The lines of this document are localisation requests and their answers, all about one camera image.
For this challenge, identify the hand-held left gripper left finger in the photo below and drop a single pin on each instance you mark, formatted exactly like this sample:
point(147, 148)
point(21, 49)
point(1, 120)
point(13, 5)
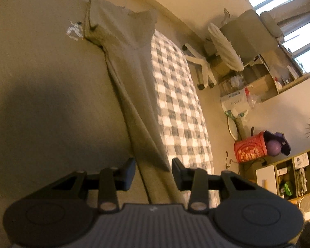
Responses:
point(131, 171)

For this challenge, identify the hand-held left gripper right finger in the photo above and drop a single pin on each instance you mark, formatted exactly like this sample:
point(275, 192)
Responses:
point(176, 171)

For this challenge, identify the grey t-shirt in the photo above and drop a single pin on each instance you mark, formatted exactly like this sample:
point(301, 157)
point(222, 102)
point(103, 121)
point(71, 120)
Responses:
point(54, 69)

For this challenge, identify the white round object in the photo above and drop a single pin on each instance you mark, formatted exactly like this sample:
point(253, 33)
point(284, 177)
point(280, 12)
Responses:
point(232, 128)

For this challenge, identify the grey white checkered blanket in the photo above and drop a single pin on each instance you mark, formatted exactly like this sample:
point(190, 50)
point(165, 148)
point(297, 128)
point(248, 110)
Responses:
point(175, 95)

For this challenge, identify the red patterned bucket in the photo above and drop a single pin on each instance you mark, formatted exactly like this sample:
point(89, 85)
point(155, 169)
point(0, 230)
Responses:
point(249, 147)

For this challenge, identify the wooden cube shelf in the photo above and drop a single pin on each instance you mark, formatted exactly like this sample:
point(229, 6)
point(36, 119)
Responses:
point(266, 175)

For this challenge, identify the white printed cardboard box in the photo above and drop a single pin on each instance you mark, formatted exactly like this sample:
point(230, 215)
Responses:
point(233, 100)

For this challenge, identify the purple ball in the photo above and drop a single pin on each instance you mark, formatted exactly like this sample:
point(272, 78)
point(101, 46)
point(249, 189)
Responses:
point(273, 147)

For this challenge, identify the green bag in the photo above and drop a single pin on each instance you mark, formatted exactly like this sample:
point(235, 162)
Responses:
point(286, 188)

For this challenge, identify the purple cap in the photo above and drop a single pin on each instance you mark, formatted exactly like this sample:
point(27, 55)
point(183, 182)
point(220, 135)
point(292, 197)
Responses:
point(284, 142)

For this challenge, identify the light wooden desk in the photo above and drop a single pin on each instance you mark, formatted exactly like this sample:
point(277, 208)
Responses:
point(261, 84)

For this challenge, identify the white cloth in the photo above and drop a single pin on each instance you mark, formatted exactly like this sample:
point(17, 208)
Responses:
point(224, 46)

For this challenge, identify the white fan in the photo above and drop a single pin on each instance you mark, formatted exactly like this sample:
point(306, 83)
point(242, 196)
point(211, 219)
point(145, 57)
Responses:
point(308, 202)

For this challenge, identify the office chair with white base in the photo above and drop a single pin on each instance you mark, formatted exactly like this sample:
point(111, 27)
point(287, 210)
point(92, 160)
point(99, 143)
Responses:
point(248, 36)

